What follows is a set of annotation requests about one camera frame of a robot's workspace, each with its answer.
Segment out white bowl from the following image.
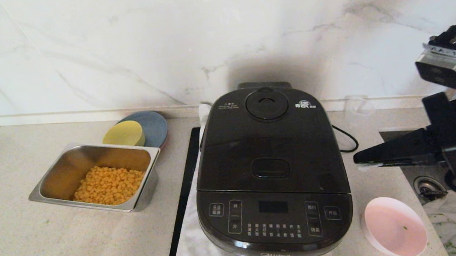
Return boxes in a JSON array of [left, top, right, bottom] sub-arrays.
[[359, 193, 429, 256]]

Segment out black rice cooker lid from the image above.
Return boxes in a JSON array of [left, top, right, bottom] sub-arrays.
[[189, 79, 351, 207]]

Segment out black rice cooker body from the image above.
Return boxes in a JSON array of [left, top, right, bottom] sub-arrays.
[[186, 75, 358, 256]]

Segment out yellow bowl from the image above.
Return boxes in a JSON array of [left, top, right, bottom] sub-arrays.
[[100, 119, 146, 150]]

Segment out metal sink drain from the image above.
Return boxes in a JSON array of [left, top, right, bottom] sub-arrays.
[[413, 174, 448, 203]]

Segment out clear measuring cup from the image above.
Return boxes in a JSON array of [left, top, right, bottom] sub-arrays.
[[343, 94, 377, 128]]

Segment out black strip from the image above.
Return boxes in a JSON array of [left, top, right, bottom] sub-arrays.
[[152, 127, 212, 256]]

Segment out white towel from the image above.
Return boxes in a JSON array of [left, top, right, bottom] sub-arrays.
[[156, 92, 335, 256]]

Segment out blue plate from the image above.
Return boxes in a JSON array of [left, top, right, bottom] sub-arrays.
[[116, 109, 170, 151]]

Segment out yellow corn kernels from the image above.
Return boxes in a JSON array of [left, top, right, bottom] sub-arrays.
[[71, 161, 148, 210]]

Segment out stainless steel tray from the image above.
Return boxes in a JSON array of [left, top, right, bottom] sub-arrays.
[[24, 137, 166, 221]]

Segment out black power cord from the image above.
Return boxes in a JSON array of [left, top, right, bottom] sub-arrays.
[[331, 122, 359, 154]]

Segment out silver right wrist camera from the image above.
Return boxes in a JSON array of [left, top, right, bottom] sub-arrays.
[[413, 40, 456, 99]]

